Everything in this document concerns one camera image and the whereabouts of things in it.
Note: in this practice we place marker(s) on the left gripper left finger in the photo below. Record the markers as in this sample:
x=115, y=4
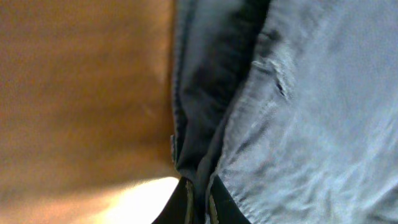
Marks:
x=179, y=209

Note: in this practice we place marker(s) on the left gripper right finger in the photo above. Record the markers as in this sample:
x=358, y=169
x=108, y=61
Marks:
x=222, y=208

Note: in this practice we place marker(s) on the dark blue shorts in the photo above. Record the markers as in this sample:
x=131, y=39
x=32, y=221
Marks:
x=292, y=104

